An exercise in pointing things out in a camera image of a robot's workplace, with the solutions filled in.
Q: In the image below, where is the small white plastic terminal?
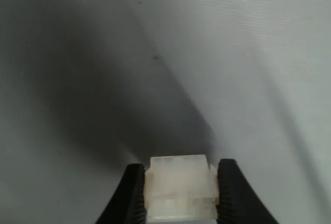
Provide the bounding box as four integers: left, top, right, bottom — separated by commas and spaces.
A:
144, 154, 219, 221

